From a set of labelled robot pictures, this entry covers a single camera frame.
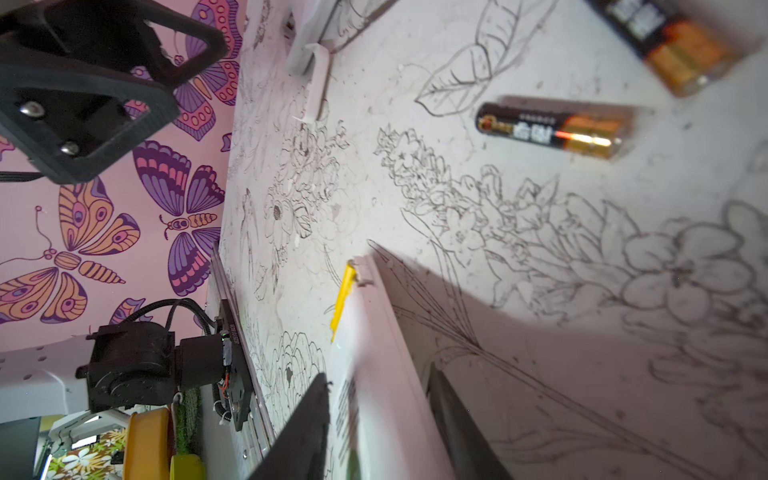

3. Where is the white AC remote control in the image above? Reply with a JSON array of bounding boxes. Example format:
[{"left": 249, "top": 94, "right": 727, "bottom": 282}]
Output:
[{"left": 326, "top": 255, "right": 454, "bottom": 479}]

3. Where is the black gold AAA battery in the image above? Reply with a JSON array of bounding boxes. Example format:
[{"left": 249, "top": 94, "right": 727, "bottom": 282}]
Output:
[
  {"left": 475, "top": 103, "right": 630, "bottom": 159},
  {"left": 588, "top": 0, "right": 740, "bottom": 98}
]

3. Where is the green yellow bin outside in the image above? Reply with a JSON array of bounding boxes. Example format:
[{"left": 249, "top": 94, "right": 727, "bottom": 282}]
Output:
[{"left": 170, "top": 454, "right": 206, "bottom": 480}]

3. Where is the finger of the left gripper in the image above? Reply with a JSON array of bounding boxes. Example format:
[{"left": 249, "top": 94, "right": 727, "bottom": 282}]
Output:
[
  {"left": 1, "top": 1, "right": 228, "bottom": 89},
  {"left": 1, "top": 59, "right": 179, "bottom": 185}
]

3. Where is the white battery cover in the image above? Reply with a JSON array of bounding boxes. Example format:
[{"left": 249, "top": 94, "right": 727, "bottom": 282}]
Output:
[{"left": 286, "top": 0, "right": 343, "bottom": 124}]

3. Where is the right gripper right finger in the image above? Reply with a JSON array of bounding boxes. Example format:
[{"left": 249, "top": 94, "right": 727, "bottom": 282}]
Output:
[{"left": 427, "top": 365, "right": 513, "bottom": 480}]

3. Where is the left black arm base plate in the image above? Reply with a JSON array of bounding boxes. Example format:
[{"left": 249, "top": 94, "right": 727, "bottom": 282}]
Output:
[{"left": 213, "top": 299, "right": 254, "bottom": 432}]

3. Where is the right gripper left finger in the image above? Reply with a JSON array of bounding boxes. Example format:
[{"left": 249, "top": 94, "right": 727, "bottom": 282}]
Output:
[{"left": 248, "top": 373, "right": 330, "bottom": 480}]

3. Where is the yellow plastic bin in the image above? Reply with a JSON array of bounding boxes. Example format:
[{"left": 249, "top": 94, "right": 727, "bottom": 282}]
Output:
[{"left": 123, "top": 407, "right": 171, "bottom": 480}]

